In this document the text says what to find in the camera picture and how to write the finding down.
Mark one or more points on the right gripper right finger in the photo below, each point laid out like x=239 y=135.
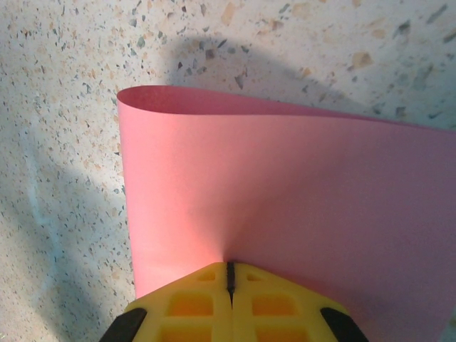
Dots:
x=278 y=306

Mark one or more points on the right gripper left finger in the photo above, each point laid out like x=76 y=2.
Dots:
x=192 y=306

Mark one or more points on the pink square paper sheet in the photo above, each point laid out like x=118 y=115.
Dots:
x=285 y=196

